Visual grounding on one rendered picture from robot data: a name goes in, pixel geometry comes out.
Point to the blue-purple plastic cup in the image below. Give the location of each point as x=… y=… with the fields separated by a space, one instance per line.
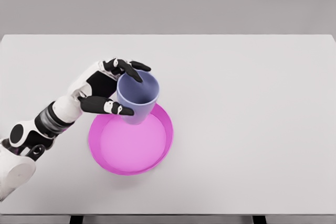
x=139 y=95

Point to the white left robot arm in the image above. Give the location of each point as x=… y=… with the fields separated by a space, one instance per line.
x=39 y=127

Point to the pink round plate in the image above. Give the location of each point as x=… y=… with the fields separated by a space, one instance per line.
x=131 y=142

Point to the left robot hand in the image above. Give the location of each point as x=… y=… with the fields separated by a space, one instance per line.
x=101 y=83

